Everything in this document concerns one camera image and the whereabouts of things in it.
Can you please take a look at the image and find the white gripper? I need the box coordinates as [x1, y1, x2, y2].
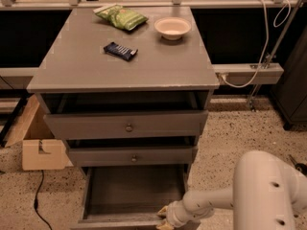
[156, 201, 189, 230]

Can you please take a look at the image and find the grey bottom drawer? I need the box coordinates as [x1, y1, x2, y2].
[71, 165, 186, 230]

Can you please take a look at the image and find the grey drawer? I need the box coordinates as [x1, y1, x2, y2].
[68, 146, 198, 167]
[71, 165, 186, 230]
[44, 111, 208, 140]

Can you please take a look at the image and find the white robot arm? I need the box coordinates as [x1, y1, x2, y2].
[156, 150, 307, 230]

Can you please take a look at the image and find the grey middle drawer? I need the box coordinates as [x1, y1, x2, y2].
[68, 146, 198, 167]

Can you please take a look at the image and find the grey drawer cabinet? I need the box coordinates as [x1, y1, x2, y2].
[26, 6, 220, 184]

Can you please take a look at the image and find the grey top drawer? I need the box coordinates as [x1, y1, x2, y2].
[44, 111, 208, 140]

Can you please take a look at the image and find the cardboard box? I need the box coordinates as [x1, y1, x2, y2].
[6, 95, 72, 171]

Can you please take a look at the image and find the black caster wheel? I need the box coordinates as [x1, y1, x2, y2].
[289, 155, 307, 176]

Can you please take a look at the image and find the metal diagonal rod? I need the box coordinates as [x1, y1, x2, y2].
[247, 0, 304, 112]

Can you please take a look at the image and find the dark blue snack bar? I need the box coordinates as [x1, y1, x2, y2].
[104, 42, 138, 61]

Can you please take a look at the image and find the dark cabinet at right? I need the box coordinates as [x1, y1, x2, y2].
[271, 27, 307, 130]

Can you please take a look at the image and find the white bowl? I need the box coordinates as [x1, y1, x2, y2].
[154, 17, 191, 40]

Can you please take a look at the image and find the green chip bag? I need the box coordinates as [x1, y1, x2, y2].
[93, 4, 148, 32]

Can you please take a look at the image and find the black floor cable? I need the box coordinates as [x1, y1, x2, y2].
[33, 170, 54, 230]

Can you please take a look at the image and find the white hanging cable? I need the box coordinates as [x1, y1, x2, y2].
[220, 0, 292, 89]

